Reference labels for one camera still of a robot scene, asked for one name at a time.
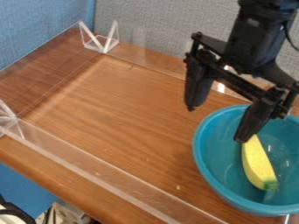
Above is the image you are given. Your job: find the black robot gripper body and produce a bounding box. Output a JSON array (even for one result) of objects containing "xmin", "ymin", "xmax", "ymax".
[{"xmin": 183, "ymin": 0, "xmax": 299, "ymax": 120}]

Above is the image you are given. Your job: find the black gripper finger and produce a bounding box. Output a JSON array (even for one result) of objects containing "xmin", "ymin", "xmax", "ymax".
[
  {"xmin": 234, "ymin": 98, "xmax": 286, "ymax": 143},
  {"xmin": 184, "ymin": 55, "xmax": 214, "ymax": 111}
]

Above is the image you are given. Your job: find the yellow toy banana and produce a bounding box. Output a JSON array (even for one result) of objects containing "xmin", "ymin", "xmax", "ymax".
[{"xmin": 242, "ymin": 135, "xmax": 279, "ymax": 191}]

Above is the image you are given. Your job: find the blue plastic bowl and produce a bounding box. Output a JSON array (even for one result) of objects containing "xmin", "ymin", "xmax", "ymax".
[{"xmin": 192, "ymin": 105, "xmax": 299, "ymax": 216}]

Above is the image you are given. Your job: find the white cluttered object below table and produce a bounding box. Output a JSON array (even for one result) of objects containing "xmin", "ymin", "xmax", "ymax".
[{"xmin": 35, "ymin": 200, "xmax": 95, "ymax": 224}]

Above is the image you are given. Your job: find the dark object under table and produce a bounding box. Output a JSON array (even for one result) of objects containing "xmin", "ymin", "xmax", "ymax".
[{"xmin": 0, "ymin": 195, "xmax": 36, "ymax": 224}]

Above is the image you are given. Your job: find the clear acrylic back barrier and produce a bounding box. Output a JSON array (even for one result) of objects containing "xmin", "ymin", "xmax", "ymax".
[{"xmin": 79, "ymin": 19, "xmax": 299, "ymax": 109}]

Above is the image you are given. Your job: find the clear acrylic barrier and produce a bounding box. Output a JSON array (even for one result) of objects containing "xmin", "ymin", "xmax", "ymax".
[
  {"xmin": 0, "ymin": 100, "xmax": 228, "ymax": 224},
  {"xmin": 79, "ymin": 19, "xmax": 299, "ymax": 109}
]

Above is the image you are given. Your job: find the clear acrylic front barrier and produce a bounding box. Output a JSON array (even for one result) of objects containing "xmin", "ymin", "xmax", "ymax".
[{"xmin": 0, "ymin": 100, "xmax": 228, "ymax": 224}]

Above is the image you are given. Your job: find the clear acrylic corner bracket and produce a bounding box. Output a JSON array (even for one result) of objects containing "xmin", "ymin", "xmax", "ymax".
[{"xmin": 79, "ymin": 21, "xmax": 119, "ymax": 54}]

